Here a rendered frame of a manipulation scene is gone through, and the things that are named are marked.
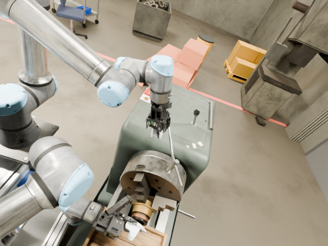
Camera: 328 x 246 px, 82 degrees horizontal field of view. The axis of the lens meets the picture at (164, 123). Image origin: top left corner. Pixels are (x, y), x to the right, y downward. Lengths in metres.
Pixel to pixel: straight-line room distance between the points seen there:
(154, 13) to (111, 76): 4.72
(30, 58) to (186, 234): 1.93
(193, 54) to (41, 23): 3.17
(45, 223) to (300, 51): 4.01
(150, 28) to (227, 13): 4.75
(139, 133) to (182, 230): 1.44
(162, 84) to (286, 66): 3.92
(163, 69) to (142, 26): 4.74
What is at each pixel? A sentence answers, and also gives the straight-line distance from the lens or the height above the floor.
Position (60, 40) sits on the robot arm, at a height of 1.69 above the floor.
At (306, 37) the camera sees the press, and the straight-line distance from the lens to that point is 3.86.
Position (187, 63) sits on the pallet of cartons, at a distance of 3.67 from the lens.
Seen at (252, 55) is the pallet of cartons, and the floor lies 0.57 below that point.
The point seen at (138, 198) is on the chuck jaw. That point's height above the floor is 1.13.
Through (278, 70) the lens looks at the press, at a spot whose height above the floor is 0.87.
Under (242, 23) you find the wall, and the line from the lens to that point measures 9.54.
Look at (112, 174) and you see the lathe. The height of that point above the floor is 0.80.
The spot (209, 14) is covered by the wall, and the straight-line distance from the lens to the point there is 9.32.
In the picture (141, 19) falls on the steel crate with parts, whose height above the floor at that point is 0.41.
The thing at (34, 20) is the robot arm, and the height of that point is 1.71.
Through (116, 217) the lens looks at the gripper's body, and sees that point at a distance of 0.88.
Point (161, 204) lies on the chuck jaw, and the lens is 0.94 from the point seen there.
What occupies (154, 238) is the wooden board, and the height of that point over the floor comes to 0.89.
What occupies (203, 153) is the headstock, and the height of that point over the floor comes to 1.25.
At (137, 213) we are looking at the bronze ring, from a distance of 0.90.
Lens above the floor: 1.94
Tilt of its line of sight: 42 degrees down
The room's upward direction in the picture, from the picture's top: 24 degrees clockwise
